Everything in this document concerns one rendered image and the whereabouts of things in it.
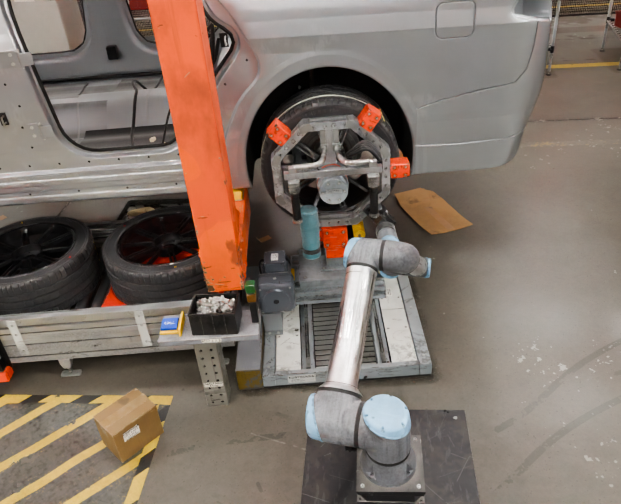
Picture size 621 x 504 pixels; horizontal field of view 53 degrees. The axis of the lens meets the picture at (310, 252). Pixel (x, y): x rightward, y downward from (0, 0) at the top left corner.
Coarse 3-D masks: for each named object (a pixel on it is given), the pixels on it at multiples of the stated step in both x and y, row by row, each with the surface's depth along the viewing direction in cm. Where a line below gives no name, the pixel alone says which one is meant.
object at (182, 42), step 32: (160, 0) 204; (192, 0) 205; (160, 32) 210; (192, 32) 211; (160, 64) 217; (192, 64) 217; (192, 96) 223; (192, 128) 230; (192, 160) 237; (224, 160) 244; (192, 192) 245; (224, 192) 246; (224, 224) 254; (224, 256) 263; (224, 288) 273
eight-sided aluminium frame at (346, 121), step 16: (304, 128) 271; (320, 128) 272; (336, 128) 272; (352, 128) 272; (288, 144) 275; (384, 144) 278; (272, 160) 280; (384, 160) 281; (384, 176) 286; (384, 192) 290; (288, 208) 294; (320, 224) 300; (336, 224) 300; (352, 224) 300
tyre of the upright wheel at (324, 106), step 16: (304, 96) 284; (336, 96) 279; (352, 96) 283; (368, 96) 295; (288, 112) 279; (304, 112) 276; (320, 112) 276; (336, 112) 276; (352, 112) 277; (384, 128) 282; (272, 144) 284; (272, 176) 293; (272, 192) 298
